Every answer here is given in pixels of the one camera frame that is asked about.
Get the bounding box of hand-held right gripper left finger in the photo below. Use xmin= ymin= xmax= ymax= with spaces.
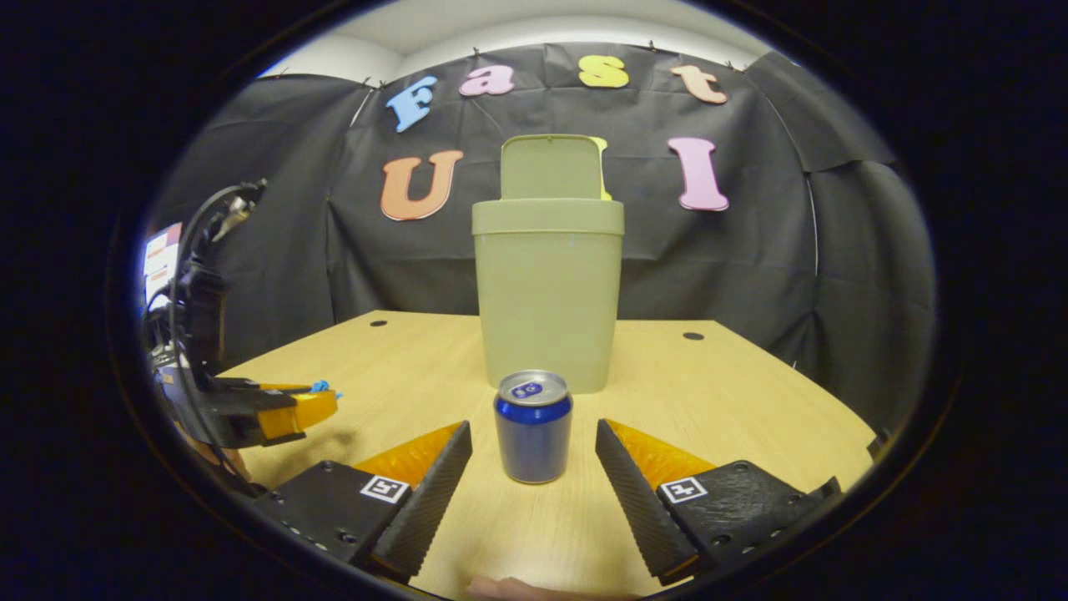
xmin=250 ymin=420 xmax=473 ymax=583

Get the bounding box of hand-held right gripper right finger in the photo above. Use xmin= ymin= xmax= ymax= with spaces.
xmin=595 ymin=418 xmax=842 ymax=585

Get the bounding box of blue pop can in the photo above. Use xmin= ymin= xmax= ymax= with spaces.
xmin=493 ymin=370 xmax=574 ymax=485

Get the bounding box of green desktop garbage bin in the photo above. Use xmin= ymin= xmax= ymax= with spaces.
xmin=471 ymin=134 xmax=625 ymax=395

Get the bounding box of wooden desktop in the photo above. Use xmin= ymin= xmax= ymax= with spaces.
xmin=213 ymin=311 xmax=877 ymax=600

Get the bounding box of computer monitor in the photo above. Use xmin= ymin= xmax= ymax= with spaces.
xmin=142 ymin=221 xmax=184 ymax=306

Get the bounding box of black backdrop cloth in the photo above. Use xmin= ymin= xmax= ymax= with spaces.
xmin=146 ymin=42 xmax=935 ymax=435

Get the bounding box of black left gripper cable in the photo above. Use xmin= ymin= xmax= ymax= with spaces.
xmin=165 ymin=179 xmax=268 ymax=493

